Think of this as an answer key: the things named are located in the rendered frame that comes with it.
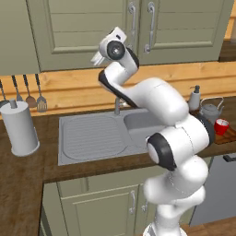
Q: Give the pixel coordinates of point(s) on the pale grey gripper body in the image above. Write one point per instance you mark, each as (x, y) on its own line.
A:
(98, 58)

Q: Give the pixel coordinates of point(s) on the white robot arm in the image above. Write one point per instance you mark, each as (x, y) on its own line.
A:
(166, 101)

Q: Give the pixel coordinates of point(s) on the plain green cabinet panel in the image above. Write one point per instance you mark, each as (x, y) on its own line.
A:
(17, 33)

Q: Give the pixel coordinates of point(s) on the grey kettle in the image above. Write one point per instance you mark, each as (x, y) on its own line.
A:
(211, 111)

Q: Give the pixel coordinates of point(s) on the red mug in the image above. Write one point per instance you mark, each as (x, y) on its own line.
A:
(221, 126)

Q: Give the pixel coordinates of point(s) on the wooden tray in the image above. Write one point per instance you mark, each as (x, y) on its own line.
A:
(229, 136)

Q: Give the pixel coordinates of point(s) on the silver sink tap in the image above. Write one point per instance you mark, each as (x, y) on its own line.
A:
(117, 106)

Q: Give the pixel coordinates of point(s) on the hanging grey slotted spatula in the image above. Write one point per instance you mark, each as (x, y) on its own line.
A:
(41, 104)

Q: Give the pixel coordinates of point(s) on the grey steel sink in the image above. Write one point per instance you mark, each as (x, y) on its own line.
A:
(92, 136)

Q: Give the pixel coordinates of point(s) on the hanging brown spoon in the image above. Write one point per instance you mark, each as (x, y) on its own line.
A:
(30, 100)

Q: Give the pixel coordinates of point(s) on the hanging slim grey utensil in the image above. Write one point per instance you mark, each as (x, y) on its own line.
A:
(17, 90)

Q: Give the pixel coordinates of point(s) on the hanging black ladle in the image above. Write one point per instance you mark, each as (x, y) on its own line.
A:
(3, 98)

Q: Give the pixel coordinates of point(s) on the grey soap dispenser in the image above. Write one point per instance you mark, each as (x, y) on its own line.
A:
(194, 100)

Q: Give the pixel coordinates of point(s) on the white paper towel roll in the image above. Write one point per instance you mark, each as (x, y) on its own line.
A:
(20, 129)

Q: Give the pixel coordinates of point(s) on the green drawer front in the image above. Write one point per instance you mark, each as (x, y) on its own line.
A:
(101, 179)

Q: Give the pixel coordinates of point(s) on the grey dishwasher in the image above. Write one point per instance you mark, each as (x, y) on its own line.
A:
(219, 190)

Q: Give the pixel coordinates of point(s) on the green wall cabinet door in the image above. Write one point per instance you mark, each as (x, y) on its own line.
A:
(187, 27)
(83, 30)

